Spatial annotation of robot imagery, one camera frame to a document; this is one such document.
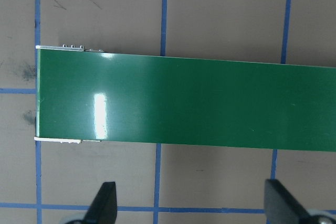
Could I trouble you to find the green belt conveyor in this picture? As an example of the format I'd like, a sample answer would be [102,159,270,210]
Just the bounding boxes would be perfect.
[35,43,336,153]

